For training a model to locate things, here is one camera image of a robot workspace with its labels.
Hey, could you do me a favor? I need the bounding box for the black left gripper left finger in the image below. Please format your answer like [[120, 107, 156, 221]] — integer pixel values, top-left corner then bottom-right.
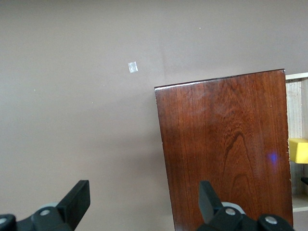
[[31, 180, 91, 231]]

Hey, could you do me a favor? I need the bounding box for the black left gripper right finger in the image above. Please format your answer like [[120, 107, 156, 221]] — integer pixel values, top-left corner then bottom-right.
[[198, 180, 247, 231]]

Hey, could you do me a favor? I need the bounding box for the yellow block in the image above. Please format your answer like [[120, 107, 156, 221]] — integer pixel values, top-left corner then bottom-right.
[[288, 138, 308, 165]]

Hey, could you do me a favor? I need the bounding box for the dark brown wooden cabinet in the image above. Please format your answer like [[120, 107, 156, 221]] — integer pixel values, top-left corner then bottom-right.
[[154, 69, 294, 231]]

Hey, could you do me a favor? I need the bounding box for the brown paper table cover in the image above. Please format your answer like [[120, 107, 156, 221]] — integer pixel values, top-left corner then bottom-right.
[[0, 0, 308, 231]]

